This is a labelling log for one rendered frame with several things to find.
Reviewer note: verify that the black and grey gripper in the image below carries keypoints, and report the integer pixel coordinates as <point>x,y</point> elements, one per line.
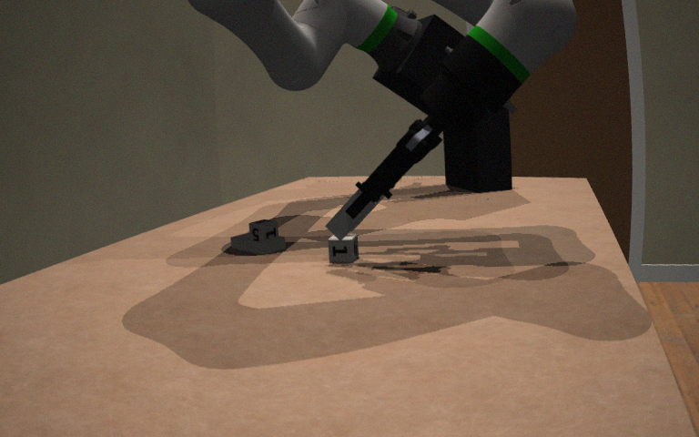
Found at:
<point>450,106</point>

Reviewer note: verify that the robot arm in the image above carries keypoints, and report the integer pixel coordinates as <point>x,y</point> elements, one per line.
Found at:
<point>512,39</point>

